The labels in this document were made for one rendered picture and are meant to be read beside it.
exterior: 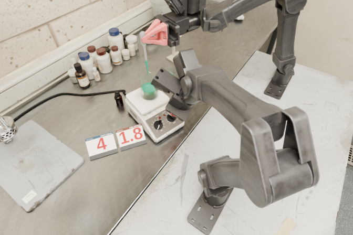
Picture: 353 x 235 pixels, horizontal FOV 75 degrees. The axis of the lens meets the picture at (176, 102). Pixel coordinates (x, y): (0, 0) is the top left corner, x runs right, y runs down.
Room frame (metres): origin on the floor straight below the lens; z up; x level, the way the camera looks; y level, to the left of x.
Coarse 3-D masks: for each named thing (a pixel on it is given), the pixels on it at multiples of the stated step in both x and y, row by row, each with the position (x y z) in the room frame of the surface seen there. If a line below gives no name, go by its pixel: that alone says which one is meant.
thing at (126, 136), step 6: (138, 126) 0.49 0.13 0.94; (120, 132) 0.47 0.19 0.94; (126, 132) 0.47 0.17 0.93; (132, 132) 0.48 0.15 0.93; (138, 132) 0.48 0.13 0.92; (120, 138) 0.45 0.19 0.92; (126, 138) 0.46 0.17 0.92; (132, 138) 0.46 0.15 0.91; (138, 138) 0.46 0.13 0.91; (120, 144) 0.44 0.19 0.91
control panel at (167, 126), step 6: (156, 114) 0.52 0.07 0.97; (162, 114) 0.53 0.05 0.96; (150, 120) 0.50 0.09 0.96; (156, 120) 0.51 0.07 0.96; (162, 120) 0.51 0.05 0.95; (180, 120) 0.52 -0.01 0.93; (150, 126) 0.48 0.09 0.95; (168, 126) 0.49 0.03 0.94; (174, 126) 0.50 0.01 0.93; (156, 132) 0.47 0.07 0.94; (162, 132) 0.47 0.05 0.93
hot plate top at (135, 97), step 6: (138, 90) 0.62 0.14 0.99; (126, 96) 0.59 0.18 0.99; (132, 96) 0.59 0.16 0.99; (138, 96) 0.59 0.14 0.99; (162, 96) 0.59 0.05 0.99; (132, 102) 0.56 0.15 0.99; (138, 102) 0.56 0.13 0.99; (144, 102) 0.56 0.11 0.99; (150, 102) 0.56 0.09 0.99; (156, 102) 0.56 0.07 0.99; (162, 102) 0.56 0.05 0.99; (138, 108) 0.53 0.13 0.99; (144, 108) 0.53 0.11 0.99; (150, 108) 0.53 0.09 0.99; (156, 108) 0.54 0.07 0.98; (144, 114) 0.51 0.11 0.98
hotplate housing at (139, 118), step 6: (126, 102) 0.58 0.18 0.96; (126, 108) 0.59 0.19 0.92; (132, 108) 0.55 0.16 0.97; (162, 108) 0.55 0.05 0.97; (132, 114) 0.56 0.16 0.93; (138, 114) 0.53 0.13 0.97; (150, 114) 0.52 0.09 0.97; (138, 120) 0.52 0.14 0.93; (144, 120) 0.50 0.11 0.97; (144, 126) 0.49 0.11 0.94; (180, 126) 0.51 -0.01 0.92; (150, 132) 0.47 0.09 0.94; (168, 132) 0.48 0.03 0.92; (156, 138) 0.45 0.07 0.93; (162, 138) 0.46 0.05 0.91
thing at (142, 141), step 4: (144, 136) 0.47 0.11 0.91; (140, 140) 0.46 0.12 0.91; (144, 140) 0.46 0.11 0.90; (124, 144) 0.44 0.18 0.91; (128, 144) 0.44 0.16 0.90; (132, 144) 0.44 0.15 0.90; (136, 144) 0.44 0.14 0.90; (140, 144) 0.44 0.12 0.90; (120, 148) 0.43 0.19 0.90; (124, 148) 0.43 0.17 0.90; (128, 148) 0.43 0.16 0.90
